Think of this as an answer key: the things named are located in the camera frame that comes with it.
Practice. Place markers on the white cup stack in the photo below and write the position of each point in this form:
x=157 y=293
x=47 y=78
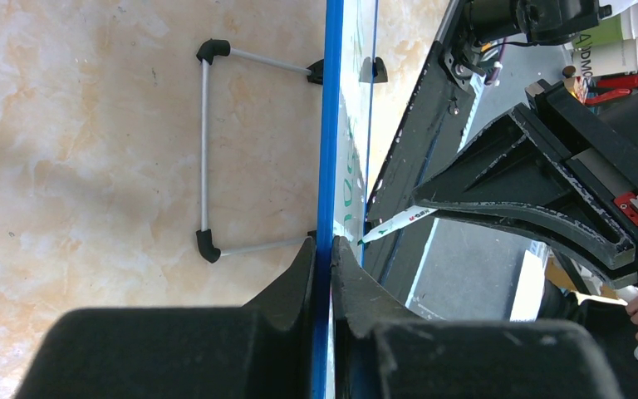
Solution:
x=611 y=47

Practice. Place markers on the red-handled pliers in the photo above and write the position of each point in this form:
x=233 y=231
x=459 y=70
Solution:
x=609 y=90

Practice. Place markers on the blue-framed whiteboard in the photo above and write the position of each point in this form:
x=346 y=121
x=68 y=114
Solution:
x=346 y=111

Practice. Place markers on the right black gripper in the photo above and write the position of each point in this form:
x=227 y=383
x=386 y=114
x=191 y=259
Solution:
x=506 y=178

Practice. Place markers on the green whiteboard marker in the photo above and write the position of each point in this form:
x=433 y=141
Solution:
x=397 y=222

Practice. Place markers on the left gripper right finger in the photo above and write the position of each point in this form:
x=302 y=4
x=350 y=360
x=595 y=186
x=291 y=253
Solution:
x=383 y=350

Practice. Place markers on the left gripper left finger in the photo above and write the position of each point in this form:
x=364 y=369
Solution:
x=259 y=350

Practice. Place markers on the whiteboard wire stand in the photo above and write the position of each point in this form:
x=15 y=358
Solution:
x=206 y=54

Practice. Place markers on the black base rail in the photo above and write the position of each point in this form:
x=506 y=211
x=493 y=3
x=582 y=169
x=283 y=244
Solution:
x=427 y=137

